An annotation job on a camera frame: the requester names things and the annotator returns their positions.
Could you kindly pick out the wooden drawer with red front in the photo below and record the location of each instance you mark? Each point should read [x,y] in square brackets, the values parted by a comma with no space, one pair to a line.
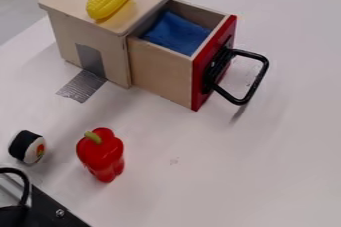
[164,71]

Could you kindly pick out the blue cloth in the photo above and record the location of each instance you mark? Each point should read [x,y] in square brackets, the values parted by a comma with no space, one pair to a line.
[177,33]

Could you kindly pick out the wooden cabinet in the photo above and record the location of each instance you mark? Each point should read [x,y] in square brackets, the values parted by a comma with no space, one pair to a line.
[84,38]

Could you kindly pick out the grey tape strip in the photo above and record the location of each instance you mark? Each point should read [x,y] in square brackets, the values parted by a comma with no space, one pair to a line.
[82,85]

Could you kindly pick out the red toy pepper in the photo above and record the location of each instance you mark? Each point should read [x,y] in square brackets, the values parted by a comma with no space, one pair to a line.
[101,156]

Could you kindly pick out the toy sushi roll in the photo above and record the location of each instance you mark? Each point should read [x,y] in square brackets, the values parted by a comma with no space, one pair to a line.
[26,147]

